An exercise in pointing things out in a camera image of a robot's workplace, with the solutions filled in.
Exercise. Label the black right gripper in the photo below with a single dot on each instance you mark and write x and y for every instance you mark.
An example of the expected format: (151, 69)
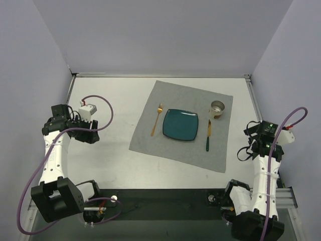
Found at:
(280, 152)

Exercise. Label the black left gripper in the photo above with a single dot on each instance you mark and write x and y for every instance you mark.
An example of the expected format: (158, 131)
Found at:
(88, 135)

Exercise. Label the grey cloth placemat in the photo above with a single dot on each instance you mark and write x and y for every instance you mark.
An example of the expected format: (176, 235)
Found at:
(194, 152)

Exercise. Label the gold knife teal handle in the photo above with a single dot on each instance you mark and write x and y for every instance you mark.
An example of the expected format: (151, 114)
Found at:
(208, 135)

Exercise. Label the white steel cup brown band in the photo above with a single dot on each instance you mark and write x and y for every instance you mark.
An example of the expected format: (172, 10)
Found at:
(216, 109)

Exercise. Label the gold fork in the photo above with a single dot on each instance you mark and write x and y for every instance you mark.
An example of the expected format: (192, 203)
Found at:
(159, 111)

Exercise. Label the teal square plate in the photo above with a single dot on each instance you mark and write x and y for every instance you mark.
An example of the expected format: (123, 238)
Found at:
(180, 125)

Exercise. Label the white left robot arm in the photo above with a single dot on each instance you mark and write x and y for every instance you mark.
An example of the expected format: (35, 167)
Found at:
(56, 196)

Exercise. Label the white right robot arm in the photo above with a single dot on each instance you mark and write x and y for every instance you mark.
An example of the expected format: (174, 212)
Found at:
(256, 216)

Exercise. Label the black front mat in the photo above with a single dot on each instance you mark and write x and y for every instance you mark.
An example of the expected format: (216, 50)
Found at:
(158, 204)

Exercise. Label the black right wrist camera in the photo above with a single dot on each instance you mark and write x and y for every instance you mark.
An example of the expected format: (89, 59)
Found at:
(267, 129)

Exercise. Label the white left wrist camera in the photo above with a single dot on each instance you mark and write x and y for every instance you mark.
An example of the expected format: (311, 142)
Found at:
(86, 112)

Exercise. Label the aluminium front rail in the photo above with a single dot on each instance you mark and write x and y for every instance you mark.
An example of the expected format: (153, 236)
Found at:
(285, 198)

